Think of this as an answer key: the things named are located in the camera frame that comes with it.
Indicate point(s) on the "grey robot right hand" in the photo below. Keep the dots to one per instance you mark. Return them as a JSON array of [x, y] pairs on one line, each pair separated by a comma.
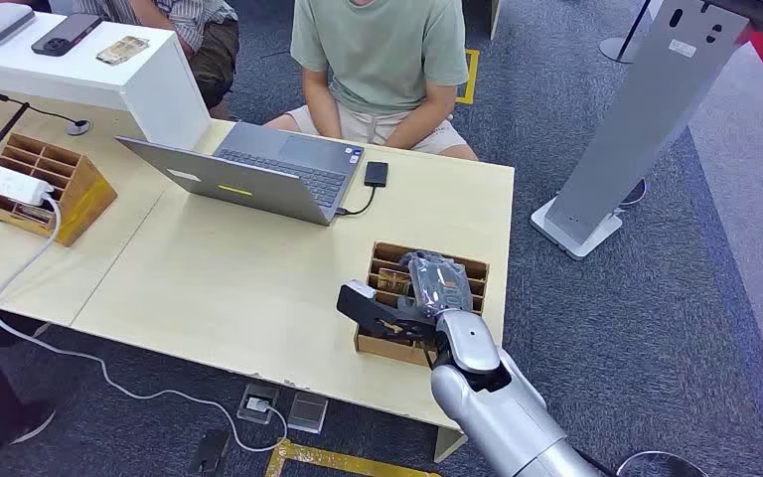
[[444, 284]]

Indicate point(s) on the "wooden slotted card box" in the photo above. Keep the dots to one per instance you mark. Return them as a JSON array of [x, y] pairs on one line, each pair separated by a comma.
[[388, 349]]

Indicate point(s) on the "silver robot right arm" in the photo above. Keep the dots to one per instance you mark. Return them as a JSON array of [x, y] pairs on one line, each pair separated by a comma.
[[506, 408]]

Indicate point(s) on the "black external drive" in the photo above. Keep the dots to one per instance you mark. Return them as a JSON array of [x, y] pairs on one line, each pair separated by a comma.
[[376, 174]]

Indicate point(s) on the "clear floor socket lid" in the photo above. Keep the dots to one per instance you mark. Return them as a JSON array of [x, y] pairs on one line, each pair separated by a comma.
[[307, 413]]

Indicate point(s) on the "round dark floor base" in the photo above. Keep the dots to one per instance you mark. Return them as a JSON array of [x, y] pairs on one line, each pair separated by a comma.
[[637, 193]]

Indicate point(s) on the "grey laptop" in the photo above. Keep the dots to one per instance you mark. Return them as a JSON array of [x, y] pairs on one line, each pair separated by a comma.
[[250, 181]]

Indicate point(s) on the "floor socket box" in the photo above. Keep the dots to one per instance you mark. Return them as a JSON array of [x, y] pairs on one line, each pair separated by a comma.
[[258, 403]]

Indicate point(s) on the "silver kiosk stand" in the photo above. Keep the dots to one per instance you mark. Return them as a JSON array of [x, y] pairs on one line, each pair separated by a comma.
[[645, 99]]

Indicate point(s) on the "black floor object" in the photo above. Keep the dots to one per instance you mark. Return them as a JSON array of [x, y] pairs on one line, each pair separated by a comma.
[[209, 453]]

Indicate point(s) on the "black stanchion with round base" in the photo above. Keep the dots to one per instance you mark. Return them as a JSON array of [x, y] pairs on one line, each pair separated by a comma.
[[615, 49]]

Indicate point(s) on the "white desk riser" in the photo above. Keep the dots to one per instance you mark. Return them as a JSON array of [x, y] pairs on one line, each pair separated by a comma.
[[151, 92]]

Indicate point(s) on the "wooden compartment organizer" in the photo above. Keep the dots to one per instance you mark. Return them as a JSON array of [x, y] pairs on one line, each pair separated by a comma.
[[82, 194]]

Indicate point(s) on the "cards in wooden organizer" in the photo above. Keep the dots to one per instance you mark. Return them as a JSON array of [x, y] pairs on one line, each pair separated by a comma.
[[29, 214]]

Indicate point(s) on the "black smartphone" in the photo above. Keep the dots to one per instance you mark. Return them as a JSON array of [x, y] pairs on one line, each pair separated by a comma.
[[65, 33]]

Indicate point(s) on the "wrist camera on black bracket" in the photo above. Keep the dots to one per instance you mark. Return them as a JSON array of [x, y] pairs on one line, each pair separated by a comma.
[[368, 309]]

